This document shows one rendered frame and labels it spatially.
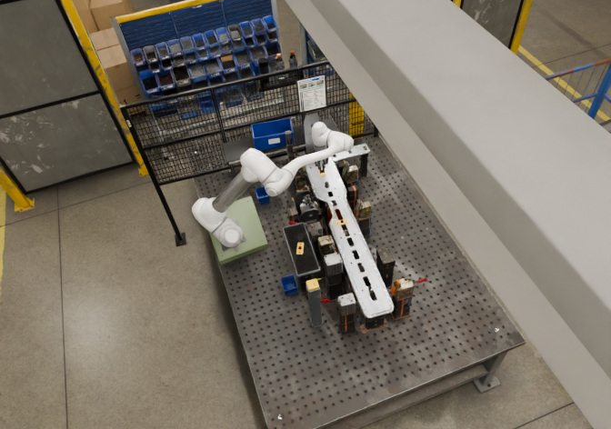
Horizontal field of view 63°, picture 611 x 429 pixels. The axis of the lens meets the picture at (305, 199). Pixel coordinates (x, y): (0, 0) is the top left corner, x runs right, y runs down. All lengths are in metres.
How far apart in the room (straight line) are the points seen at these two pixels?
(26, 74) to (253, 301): 2.67
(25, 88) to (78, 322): 1.99
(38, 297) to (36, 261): 0.41
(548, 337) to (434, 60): 0.26
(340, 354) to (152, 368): 1.61
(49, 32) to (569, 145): 4.31
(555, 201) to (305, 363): 2.83
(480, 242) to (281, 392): 2.71
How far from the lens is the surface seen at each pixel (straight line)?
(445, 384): 3.66
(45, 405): 4.38
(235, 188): 3.05
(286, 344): 3.21
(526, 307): 0.43
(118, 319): 4.45
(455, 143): 0.42
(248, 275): 3.49
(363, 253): 3.16
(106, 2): 7.01
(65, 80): 4.76
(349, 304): 2.90
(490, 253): 0.44
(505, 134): 0.43
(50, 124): 5.03
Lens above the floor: 3.60
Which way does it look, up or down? 49 degrees down
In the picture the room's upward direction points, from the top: 6 degrees counter-clockwise
